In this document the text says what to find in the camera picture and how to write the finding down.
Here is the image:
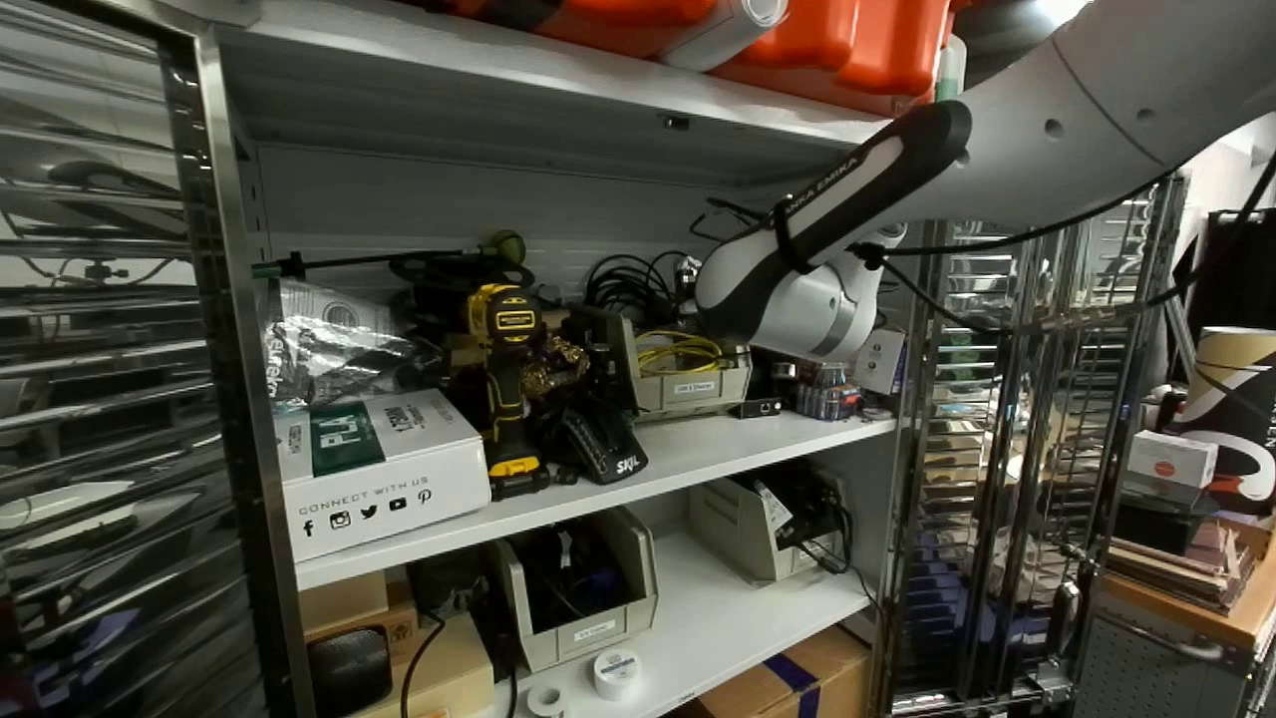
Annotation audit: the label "black bar clamp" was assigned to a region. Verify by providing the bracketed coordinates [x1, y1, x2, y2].
[252, 227, 540, 292]

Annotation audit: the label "cardboard box with blue tape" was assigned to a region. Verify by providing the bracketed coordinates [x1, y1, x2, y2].
[689, 624, 884, 718]

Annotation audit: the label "yellow and black cordless drill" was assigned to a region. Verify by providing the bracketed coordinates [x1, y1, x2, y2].
[443, 281, 592, 499]

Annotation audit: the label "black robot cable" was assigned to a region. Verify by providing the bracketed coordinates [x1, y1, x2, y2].
[855, 147, 1276, 334]

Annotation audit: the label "white metal shelving unit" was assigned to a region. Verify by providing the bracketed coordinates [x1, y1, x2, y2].
[155, 0, 967, 718]

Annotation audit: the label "orange plastic case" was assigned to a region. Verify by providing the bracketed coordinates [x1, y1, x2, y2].
[743, 0, 967, 106]

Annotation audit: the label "metal tray rack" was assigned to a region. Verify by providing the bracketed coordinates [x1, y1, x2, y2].
[0, 0, 277, 718]

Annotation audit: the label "black battery charger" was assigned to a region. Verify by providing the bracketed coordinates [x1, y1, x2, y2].
[541, 405, 654, 486]

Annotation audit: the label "chrome wire rack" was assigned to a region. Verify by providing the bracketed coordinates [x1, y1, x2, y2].
[914, 171, 1191, 711]

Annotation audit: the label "wooden table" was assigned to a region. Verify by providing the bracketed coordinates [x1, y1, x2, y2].
[1096, 526, 1276, 661]

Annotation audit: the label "plain cardboard box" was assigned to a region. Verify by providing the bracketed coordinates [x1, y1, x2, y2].
[294, 567, 422, 645]
[385, 612, 497, 718]

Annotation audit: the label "beige tape roll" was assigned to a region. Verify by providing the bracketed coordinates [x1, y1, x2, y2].
[1191, 325, 1276, 393]

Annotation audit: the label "silver plastic bag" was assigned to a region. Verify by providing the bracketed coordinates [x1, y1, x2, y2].
[261, 277, 420, 407]

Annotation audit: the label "small red and blue box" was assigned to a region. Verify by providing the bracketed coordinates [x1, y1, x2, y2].
[789, 374, 864, 427]

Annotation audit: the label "yellow cable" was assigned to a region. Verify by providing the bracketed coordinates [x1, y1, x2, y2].
[633, 328, 747, 382]

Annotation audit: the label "white open-front bin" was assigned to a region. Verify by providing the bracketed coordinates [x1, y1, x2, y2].
[682, 462, 859, 586]

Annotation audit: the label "small white labelled box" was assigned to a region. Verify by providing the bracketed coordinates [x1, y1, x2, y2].
[848, 328, 914, 401]

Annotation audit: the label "white box with green label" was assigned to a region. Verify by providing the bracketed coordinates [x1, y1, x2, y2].
[272, 389, 495, 567]

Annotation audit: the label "grey storage bin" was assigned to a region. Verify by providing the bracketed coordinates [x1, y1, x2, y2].
[601, 302, 759, 422]

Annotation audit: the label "black monitor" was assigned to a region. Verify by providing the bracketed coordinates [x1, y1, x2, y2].
[1185, 208, 1276, 333]

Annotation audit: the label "white box with red logo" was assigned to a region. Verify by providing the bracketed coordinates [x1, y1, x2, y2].
[1126, 427, 1226, 497]

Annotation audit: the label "black cable bundle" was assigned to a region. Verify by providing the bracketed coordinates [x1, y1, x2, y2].
[770, 462, 859, 579]

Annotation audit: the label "black rounded case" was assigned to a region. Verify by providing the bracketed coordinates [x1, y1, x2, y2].
[305, 627, 395, 718]

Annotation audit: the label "blue stacked bins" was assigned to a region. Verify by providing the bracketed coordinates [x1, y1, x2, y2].
[896, 550, 1021, 655]

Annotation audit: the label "grey open-front bin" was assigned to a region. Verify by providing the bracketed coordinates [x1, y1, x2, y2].
[486, 502, 664, 680]

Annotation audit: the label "white headband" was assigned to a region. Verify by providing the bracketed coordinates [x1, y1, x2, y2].
[1191, 427, 1276, 510]

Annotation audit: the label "black coiled cables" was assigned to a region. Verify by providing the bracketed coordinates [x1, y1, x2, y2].
[581, 249, 705, 328]

